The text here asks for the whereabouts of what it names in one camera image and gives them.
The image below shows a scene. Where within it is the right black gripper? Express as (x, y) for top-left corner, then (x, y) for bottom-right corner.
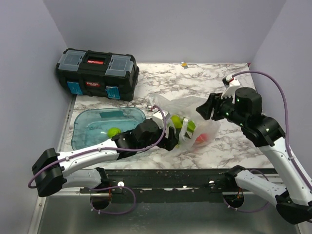
(195, 90), (247, 127)

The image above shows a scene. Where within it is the translucent white plastic bag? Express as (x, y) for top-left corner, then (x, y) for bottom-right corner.
(149, 94), (220, 152)

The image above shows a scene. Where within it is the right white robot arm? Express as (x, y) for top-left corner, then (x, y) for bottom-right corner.
(196, 87), (312, 224)

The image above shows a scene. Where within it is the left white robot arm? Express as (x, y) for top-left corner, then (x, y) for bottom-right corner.
(28, 119), (178, 197)

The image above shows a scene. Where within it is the green fake fruit in bag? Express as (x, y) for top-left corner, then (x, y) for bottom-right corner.
(171, 115), (183, 129)

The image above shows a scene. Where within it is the red fake fruit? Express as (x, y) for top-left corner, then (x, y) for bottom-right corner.
(195, 133), (210, 144)

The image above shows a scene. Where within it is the small yellow blue object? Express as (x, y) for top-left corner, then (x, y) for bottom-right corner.
(181, 62), (188, 69)

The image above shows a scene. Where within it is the teal transparent plastic tray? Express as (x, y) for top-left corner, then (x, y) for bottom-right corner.
(71, 107), (146, 150)

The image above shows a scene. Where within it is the black plastic toolbox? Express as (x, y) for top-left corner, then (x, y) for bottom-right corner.
(56, 48), (139, 101)

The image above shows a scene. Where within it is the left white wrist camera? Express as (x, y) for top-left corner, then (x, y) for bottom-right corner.
(152, 110), (171, 128)

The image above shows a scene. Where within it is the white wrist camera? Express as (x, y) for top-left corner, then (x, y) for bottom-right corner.
(152, 110), (171, 128)
(221, 75), (241, 99)

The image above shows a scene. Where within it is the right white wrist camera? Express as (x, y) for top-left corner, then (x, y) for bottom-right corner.
(221, 75), (241, 99)

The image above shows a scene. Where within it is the black metal base rail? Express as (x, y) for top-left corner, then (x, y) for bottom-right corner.
(80, 169), (241, 206)

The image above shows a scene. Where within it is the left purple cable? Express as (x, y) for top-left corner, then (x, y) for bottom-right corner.
(27, 105), (168, 215)

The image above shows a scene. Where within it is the purple cable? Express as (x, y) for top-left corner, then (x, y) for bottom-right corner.
(231, 71), (312, 212)
(27, 105), (168, 215)

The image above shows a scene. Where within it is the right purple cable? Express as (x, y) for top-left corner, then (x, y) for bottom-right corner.
(231, 71), (312, 212)

